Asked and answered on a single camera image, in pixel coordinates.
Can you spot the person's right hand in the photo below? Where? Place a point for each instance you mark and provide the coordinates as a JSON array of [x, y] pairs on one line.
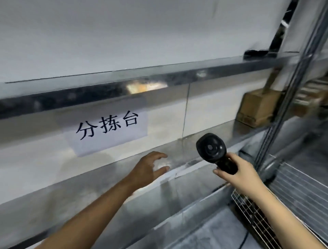
[[243, 177]]

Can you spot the person's left hand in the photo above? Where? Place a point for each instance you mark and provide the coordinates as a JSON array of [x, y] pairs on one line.
[[143, 174]]

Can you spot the black barcode scanner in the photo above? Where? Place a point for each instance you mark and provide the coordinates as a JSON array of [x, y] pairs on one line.
[[210, 147]]

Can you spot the big plain cardboard box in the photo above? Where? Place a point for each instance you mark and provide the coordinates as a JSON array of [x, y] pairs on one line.
[[261, 102]]

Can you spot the person's left forearm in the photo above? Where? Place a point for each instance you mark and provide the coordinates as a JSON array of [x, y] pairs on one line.
[[89, 220]]

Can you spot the person's right forearm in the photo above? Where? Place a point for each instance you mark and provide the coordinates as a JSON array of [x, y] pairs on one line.
[[284, 220]]

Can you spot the metal shelving rack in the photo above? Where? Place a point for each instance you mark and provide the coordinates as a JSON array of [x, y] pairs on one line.
[[77, 97]]

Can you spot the black object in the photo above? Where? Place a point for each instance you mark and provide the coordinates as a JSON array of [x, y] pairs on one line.
[[256, 54]]

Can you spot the white paper sign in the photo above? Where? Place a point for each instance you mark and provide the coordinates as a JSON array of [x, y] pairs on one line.
[[115, 143]]

